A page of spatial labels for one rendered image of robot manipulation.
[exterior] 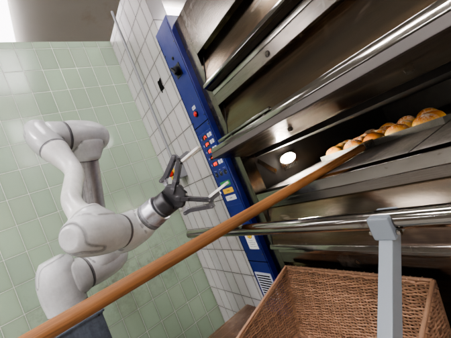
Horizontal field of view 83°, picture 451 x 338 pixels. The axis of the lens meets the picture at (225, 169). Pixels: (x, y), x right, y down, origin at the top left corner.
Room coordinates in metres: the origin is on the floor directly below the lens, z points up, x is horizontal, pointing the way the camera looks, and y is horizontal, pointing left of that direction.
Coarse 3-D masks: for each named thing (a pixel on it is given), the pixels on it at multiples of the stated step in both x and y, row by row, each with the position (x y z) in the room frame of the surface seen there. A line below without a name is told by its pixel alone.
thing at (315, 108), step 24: (432, 24) 0.44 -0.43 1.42; (408, 48) 0.47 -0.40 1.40; (432, 48) 0.49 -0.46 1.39; (360, 72) 0.54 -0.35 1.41; (384, 72) 0.55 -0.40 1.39; (312, 96) 0.65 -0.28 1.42; (336, 96) 0.63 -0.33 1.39; (360, 96) 0.68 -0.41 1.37; (288, 120) 0.75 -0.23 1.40; (312, 120) 0.81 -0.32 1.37; (240, 144) 0.92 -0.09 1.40; (264, 144) 1.01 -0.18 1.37
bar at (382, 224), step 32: (256, 224) 0.63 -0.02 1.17; (288, 224) 0.54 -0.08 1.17; (320, 224) 0.47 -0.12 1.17; (352, 224) 0.42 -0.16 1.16; (384, 224) 0.37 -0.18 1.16; (416, 224) 0.35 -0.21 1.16; (448, 224) 0.32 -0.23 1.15; (384, 256) 0.37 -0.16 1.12; (384, 288) 0.35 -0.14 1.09; (384, 320) 0.33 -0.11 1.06
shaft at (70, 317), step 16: (336, 160) 0.97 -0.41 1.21; (304, 176) 0.86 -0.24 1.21; (320, 176) 0.90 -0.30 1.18; (288, 192) 0.79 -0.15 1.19; (256, 208) 0.71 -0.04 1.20; (224, 224) 0.64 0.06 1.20; (240, 224) 0.67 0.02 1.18; (192, 240) 0.59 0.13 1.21; (208, 240) 0.60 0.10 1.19; (176, 256) 0.55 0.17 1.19; (144, 272) 0.51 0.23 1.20; (160, 272) 0.53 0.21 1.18; (112, 288) 0.48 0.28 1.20; (128, 288) 0.49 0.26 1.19; (80, 304) 0.45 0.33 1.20; (96, 304) 0.46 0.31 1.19; (48, 320) 0.43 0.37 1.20; (64, 320) 0.43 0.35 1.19; (80, 320) 0.44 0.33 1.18; (32, 336) 0.40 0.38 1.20; (48, 336) 0.41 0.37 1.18
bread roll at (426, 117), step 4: (420, 116) 1.03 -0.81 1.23; (424, 116) 1.01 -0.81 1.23; (428, 116) 1.00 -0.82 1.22; (432, 116) 0.99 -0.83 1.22; (436, 116) 0.99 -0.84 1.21; (416, 120) 1.04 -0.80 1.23; (420, 120) 1.02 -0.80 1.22; (424, 120) 1.01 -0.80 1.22; (428, 120) 1.00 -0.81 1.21; (412, 124) 1.06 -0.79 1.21; (416, 124) 1.04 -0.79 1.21
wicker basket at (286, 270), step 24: (288, 288) 1.10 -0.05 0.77; (312, 288) 1.01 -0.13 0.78; (336, 288) 0.92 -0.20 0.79; (360, 288) 0.84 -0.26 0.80; (408, 288) 0.73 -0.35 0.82; (432, 288) 0.66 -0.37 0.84; (264, 312) 1.01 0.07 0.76; (288, 312) 1.06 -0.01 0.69; (360, 312) 0.85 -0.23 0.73; (408, 312) 0.73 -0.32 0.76; (432, 312) 0.64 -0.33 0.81; (240, 336) 0.93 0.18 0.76; (264, 336) 0.98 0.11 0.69; (288, 336) 1.04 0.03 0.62; (312, 336) 1.02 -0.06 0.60; (336, 336) 0.93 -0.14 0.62; (360, 336) 0.85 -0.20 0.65; (408, 336) 0.74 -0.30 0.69; (432, 336) 0.61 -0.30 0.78
